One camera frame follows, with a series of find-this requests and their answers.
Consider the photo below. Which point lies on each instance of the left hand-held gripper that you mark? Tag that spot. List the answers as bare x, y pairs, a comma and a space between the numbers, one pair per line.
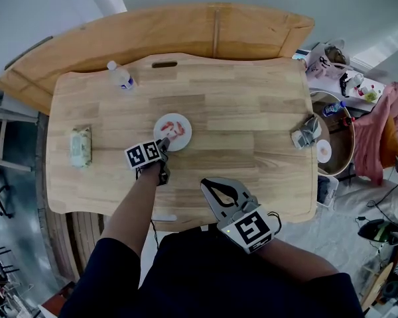
142, 153

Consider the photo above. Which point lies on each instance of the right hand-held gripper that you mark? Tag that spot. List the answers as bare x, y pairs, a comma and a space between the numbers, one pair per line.
249, 228

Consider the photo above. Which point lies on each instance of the orange shrimp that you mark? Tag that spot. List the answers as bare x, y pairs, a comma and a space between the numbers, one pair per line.
168, 125
180, 128
172, 134

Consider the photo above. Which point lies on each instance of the white round plate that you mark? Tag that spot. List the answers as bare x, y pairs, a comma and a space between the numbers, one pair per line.
183, 142

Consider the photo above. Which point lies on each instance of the person's left forearm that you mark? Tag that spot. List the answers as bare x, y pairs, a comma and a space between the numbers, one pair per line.
132, 207

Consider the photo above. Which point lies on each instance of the person's right forearm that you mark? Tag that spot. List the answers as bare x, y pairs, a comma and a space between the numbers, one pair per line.
295, 258

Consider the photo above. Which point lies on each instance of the clear plastic water bottle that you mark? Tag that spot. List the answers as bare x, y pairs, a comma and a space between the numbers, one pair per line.
121, 76

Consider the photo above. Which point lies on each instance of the wet wipes pack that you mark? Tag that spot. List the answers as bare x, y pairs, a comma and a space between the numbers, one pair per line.
81, 147

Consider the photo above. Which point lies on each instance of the person's dark navy clothing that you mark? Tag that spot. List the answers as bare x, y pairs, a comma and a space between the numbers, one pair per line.
219, 283

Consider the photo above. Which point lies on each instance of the white plastic bin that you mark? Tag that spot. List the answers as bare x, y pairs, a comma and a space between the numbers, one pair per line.
328, 190

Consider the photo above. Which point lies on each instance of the small white dish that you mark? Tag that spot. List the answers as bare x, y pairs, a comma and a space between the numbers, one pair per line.
324, 151

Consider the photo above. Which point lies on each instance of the curved wooden table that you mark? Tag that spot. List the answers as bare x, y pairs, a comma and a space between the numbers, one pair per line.
136, 35

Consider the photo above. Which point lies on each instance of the round table with wooden rim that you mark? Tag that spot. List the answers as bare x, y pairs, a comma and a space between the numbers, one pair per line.
338, 137

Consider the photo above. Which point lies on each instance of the wooden slatted panel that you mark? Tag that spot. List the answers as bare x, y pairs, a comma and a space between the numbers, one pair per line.
76, 240

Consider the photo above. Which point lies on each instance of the blue label drink bottle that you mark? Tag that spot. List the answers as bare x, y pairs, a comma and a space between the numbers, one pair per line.
333, 108

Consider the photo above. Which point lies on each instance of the black green appliance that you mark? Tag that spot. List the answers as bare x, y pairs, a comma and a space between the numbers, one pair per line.
381, 230

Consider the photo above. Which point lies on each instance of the pink cloth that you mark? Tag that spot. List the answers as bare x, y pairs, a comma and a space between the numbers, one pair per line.
373, 134

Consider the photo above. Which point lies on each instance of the white stool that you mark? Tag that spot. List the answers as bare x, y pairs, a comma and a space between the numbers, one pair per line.
3, 137

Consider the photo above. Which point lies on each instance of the white printed bag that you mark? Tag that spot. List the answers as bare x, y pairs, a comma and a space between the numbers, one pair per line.
326, 60

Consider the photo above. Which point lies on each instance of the white side table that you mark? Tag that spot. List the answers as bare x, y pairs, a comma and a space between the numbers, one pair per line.
361, 93

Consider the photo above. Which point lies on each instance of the orange cloth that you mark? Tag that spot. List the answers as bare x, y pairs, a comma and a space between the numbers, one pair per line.
391, 141

